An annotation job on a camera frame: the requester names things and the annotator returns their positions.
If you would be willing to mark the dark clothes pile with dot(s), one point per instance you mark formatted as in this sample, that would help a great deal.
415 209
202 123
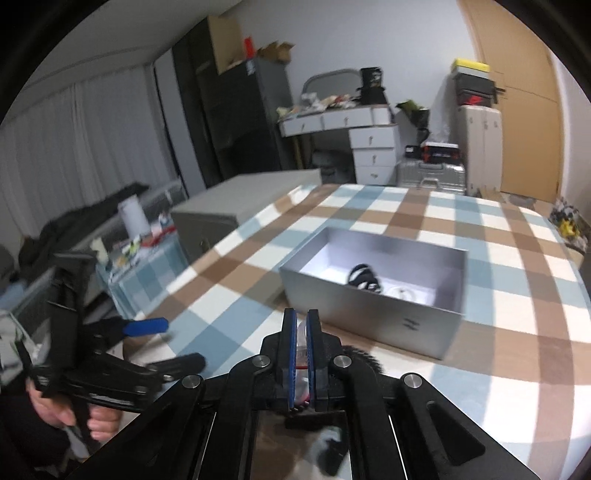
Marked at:
78 221

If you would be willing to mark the person's left forearm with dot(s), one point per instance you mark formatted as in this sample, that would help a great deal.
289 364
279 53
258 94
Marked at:
27 443

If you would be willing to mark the silver suitcase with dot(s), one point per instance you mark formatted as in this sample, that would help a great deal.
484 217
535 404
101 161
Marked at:
429 177

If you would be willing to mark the clear jewelry pouch with red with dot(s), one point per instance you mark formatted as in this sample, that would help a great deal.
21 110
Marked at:
301 357

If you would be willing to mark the black hair claw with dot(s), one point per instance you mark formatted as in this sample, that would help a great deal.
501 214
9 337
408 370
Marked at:
367 360

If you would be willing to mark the white round jewelry piece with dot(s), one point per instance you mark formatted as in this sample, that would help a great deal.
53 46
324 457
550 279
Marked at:
402 293

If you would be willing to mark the grey cabinet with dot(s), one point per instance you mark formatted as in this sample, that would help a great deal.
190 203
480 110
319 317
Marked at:
231 198

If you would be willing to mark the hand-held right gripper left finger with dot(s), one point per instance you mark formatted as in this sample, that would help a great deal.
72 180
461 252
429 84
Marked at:
290 360

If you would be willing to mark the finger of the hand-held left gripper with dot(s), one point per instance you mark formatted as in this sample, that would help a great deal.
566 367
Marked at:
182 362
147 326

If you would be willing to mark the black and red flat box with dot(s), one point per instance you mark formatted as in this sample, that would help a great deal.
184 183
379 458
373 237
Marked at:
438 152

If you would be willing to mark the wooden door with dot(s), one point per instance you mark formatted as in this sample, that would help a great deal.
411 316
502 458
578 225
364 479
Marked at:
521 92

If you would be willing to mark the tall cardboard box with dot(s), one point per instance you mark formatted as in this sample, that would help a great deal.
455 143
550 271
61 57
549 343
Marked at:
224 44

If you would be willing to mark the arched vanity mirror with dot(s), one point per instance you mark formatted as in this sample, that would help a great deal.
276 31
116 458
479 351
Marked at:
330 83

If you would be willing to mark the white vanity desk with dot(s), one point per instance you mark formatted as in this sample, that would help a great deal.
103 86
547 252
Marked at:
369 138

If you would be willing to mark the stack of shoe boxes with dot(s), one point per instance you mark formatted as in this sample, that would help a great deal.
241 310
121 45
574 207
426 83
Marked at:
473 85

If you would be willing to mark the white paper roll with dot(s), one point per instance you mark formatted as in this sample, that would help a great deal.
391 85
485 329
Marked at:
134 217

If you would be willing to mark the clutter on vanity desk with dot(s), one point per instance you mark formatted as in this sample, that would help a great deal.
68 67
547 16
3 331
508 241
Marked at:
318 102

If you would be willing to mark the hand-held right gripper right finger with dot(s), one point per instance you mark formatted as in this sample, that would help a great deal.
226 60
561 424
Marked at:
312 360

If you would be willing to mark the silver rectangular box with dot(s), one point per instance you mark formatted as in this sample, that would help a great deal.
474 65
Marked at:
369 318

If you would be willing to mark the person's left hand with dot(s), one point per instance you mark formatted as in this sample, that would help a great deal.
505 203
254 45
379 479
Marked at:
55 410

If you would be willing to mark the black box on desk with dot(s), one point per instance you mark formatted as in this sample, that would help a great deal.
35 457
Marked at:
371 85

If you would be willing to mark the open cardboard box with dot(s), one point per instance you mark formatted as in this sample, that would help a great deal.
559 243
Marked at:
276 51

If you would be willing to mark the black wardrobe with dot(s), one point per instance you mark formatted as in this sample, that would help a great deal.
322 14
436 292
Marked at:
231 115

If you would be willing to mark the white curtain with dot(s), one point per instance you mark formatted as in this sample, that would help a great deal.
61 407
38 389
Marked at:
92 138

